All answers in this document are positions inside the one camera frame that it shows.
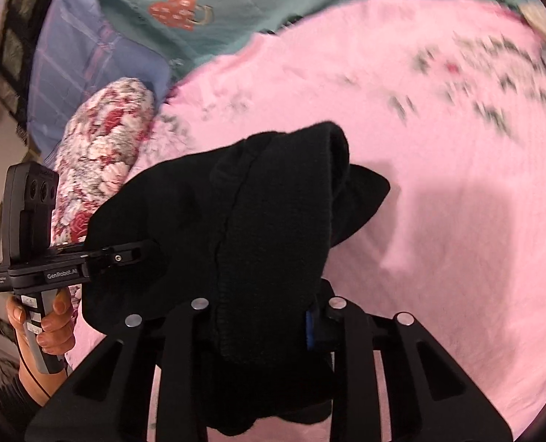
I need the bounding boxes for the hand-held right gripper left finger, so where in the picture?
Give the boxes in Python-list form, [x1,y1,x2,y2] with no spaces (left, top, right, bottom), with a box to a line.
[24,298,218,442]

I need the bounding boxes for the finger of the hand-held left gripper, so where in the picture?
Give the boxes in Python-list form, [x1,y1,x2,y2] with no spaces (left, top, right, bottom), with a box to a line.
[84,239,161,273]

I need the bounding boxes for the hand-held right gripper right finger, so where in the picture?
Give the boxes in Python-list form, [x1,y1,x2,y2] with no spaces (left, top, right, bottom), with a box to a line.
[304,280,515,442]

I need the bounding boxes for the black pants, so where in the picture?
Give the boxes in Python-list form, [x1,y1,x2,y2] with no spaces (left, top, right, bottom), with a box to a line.
[77,121,392,437]

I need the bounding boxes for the person's left forearm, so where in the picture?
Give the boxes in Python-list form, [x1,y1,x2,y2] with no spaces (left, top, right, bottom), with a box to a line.
[17,334,68,408]

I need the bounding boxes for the person's left hand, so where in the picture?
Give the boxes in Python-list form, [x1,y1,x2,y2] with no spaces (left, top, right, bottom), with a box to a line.
[6,292,77,357]

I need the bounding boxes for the red rose floral quilt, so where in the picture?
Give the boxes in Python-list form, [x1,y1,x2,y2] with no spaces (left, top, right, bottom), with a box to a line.
[51,77,159,305]

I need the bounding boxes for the blue plaid pillow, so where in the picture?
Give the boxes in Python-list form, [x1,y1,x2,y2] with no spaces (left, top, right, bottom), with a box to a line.
[26,0,173,163]

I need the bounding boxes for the pink floral bedsheet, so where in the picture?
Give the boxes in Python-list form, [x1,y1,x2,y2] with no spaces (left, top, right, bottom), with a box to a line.
[67,0,546,442]

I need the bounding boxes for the dark frame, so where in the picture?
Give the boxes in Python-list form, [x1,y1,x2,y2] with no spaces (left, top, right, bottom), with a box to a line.
[0,0,59,148]

